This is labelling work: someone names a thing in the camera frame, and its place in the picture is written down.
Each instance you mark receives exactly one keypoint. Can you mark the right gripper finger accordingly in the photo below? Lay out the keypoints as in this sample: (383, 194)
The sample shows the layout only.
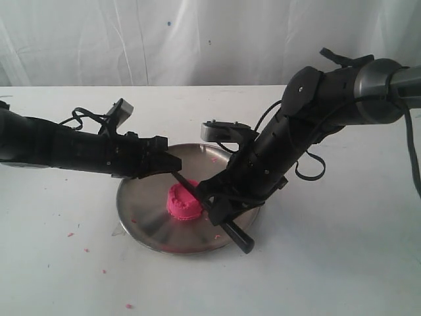
(226, 207)
(217, 190)

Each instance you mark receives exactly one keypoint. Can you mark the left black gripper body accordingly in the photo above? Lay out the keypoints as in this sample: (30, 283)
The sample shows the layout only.
(124, 156)

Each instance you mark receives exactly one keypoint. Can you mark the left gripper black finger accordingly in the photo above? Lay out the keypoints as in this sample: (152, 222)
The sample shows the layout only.
(155, 158)

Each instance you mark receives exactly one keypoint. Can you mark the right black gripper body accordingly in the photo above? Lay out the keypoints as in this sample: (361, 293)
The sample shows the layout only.
(256, 171)

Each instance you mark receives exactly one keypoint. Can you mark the pink play dough lump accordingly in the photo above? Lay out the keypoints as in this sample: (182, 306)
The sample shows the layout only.
(181, 204)

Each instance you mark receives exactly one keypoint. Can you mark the black knife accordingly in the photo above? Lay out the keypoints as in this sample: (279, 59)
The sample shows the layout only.
(238, 236)

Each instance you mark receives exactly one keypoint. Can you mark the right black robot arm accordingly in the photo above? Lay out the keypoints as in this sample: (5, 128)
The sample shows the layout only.
(314, 105)

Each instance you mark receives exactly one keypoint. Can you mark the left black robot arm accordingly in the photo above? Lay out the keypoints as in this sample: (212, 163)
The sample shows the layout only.
(25, 140)

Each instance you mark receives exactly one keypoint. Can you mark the round stainless steel plate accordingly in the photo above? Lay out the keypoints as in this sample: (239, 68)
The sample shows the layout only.
(141, 205)

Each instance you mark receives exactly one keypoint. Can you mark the clear tape piece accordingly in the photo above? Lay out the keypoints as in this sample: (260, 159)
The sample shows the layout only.
(119, 230)

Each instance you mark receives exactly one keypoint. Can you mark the white backdrop curtain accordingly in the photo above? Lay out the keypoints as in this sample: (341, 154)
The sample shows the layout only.
(183, 43)

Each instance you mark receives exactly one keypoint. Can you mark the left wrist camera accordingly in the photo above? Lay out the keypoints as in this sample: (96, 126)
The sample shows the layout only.
(119, 113)

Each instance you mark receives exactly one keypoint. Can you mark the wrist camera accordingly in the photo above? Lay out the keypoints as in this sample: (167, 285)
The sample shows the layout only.
(119, 113)
(227, 133)

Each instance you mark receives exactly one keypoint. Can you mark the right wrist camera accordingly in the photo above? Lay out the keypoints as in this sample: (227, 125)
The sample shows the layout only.
(227, 133)

